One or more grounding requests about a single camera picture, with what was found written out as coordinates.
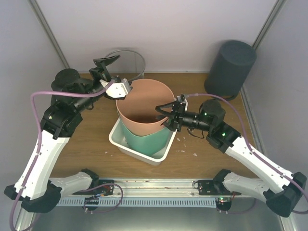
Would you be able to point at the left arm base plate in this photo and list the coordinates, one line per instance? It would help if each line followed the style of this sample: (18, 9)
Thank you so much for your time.
(104, 190)

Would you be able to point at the grey slotted cable duct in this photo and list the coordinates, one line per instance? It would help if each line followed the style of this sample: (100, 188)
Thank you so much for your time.
(155, 202)

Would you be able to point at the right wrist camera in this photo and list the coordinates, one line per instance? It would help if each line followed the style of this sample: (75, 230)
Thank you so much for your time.
(181, 99)

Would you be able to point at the white plastic tub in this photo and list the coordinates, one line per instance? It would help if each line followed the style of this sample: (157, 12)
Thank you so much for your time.
(117, 138)

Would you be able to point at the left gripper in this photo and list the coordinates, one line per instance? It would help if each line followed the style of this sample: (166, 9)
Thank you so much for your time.
(103, 71)

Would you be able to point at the salmon pink plastic bin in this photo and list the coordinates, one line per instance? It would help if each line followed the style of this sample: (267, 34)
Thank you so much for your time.
(137, 110)

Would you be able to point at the aluminium mounting rail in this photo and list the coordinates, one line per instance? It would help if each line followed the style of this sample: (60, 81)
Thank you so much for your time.
(155, 188)

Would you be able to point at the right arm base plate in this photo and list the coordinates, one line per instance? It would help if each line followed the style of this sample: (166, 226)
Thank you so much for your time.
(207, 188)

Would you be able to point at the left aluminium frame post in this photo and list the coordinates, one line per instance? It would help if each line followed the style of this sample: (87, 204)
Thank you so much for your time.
(48, 31)

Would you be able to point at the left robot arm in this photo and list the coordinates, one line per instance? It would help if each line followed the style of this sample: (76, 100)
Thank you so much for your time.
(70, 96)

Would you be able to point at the green plastic bin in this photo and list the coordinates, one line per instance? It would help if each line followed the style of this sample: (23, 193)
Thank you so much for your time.
(148, 144)

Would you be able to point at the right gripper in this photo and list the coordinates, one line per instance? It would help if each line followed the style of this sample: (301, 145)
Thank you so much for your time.
(177, 110)

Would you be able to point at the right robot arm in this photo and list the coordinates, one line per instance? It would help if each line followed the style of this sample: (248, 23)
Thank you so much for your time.
(277, 187)

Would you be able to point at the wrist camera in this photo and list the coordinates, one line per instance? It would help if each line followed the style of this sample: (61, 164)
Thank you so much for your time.
(181, 99)
(117, 88)

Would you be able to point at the aluminium frame post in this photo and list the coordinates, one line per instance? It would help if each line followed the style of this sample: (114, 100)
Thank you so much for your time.
(277, 7)
(48, 31)

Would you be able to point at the dark grey plastic bin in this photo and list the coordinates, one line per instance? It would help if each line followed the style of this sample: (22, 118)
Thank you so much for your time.
(230, 69)

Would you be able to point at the silver wire mesh bin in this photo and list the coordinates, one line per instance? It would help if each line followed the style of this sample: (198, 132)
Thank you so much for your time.
(131, 64)

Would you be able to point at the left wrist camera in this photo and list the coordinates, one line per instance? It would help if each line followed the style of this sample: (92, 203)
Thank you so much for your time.
(117, 88)

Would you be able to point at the right aluminium frame post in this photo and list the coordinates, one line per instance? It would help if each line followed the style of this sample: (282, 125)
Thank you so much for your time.
(277, 7)

